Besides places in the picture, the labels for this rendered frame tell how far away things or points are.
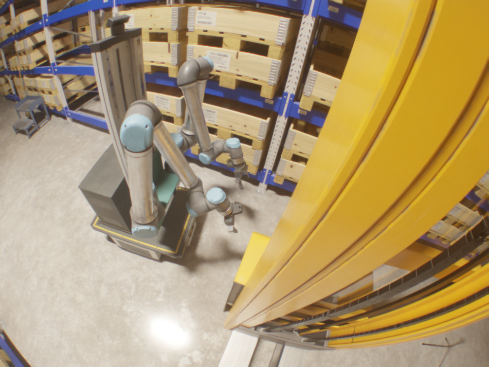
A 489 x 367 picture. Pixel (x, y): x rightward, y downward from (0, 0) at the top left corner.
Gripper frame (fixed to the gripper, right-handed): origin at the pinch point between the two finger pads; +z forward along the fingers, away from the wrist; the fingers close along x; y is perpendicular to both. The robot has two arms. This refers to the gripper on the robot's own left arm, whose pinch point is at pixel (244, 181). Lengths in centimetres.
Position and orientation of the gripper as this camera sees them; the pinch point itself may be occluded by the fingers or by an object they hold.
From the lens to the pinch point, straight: 157.3
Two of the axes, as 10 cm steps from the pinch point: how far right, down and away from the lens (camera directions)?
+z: 2.2, 8.0, 5.6
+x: 3.0, -6.0, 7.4
